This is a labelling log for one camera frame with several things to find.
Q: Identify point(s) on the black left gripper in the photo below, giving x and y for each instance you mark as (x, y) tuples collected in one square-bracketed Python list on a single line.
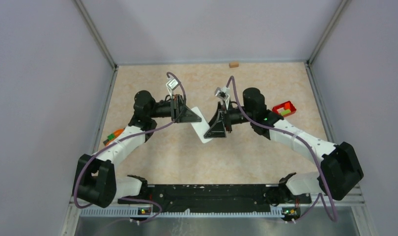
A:
[(187, 115)]

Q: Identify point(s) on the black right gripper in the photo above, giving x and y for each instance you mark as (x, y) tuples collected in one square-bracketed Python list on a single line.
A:
[(220, 121)]

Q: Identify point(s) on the white remote control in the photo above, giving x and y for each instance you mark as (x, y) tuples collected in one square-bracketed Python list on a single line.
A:
[(201, 127)]

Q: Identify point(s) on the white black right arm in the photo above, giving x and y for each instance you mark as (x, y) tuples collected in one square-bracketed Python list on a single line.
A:
[(339, 169)]

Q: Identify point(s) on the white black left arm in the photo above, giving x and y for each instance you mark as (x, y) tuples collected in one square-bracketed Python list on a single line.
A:
[(95, 179)]

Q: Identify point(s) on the small wooden block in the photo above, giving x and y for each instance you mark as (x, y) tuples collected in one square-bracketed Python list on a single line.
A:
[(233, 64)]

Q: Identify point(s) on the green block in bin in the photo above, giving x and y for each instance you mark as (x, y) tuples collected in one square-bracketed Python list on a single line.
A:
[(285, 112)]

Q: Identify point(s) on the red plastic bin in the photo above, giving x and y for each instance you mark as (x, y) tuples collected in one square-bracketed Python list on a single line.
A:
[(283, 106)]

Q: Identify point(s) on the orange green object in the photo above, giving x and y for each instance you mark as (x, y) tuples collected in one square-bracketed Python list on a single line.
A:
[(112, 136)]

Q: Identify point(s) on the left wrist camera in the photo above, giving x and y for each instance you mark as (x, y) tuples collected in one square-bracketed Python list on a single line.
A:
[(172, 85)]

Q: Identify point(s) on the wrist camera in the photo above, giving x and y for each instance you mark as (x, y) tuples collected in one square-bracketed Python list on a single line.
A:
[(172, 85), (224, 95)]

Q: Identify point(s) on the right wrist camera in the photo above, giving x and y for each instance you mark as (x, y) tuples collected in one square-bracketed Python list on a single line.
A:
[(224, 95)]

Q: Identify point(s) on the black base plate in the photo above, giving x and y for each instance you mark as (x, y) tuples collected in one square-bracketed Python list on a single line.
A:
[(193, 195)]

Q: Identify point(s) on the aluminium frame rail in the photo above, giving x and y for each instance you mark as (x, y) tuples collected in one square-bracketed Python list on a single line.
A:
[(172, 210)]

